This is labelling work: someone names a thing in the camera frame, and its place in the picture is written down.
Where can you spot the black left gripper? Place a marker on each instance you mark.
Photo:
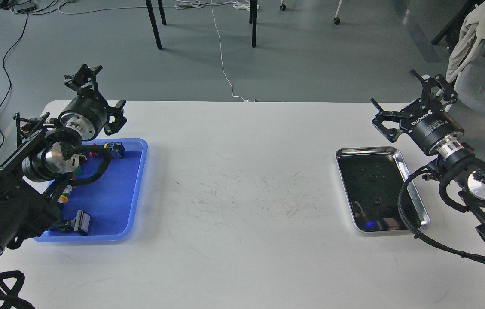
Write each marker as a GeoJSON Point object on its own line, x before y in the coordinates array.
{"type": "Point", "coordinates": [84, 113]}

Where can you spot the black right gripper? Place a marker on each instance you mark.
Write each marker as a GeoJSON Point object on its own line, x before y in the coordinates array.
{"type": "Point", "coordinates": [429, 124]}

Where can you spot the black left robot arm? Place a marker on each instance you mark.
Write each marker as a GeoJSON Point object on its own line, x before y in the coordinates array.
{"type": "Point", "coordinates": [53, 155]}

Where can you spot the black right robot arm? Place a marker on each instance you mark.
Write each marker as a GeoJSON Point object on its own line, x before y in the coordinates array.
{"type": "Point", "coordinates": [460, 174]}

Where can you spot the shiny metal tray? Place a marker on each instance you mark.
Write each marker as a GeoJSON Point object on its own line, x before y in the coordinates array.
{"type": "Point", "coordinates": [372, 178]}

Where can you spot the black table leg left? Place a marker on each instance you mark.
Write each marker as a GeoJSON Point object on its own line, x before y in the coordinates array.
{"type": "Point", "coordinates": [153, 21]}

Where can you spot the black table leg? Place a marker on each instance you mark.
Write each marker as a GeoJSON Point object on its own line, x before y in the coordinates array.
{"type": "Point", "coordinates": [253, 9]}
{"type": "Point", "coordinates": [153, 21]}

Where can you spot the blue plastic tray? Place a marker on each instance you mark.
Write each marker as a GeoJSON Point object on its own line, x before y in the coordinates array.
{"type": "Point", "coordinates": [111, 201]}

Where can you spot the beige jacket on chair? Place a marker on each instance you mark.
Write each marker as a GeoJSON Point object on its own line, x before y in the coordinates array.
{"type": "Point", "coordinates": [472, 33]}

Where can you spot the black power strip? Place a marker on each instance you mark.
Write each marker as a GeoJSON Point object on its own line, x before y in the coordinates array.
{"type": "Point", "coordinates": [24, 8]}

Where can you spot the black table leg right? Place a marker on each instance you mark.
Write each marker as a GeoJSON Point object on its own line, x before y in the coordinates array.
{"type": "Point", "coordinates": [253, 9]}

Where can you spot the red push button switch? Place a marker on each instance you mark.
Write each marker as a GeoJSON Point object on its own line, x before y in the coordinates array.
{"type": "Point", "coordinates": [116, 149]}

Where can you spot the white orange selector switch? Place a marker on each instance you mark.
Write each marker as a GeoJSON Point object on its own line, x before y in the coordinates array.
{"type": "Point", "coordinates": [67, 191]}

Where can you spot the yellow push button switch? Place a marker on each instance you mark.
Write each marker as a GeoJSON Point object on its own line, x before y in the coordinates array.
{"type": "Point", "coordinates": [62, 200]}

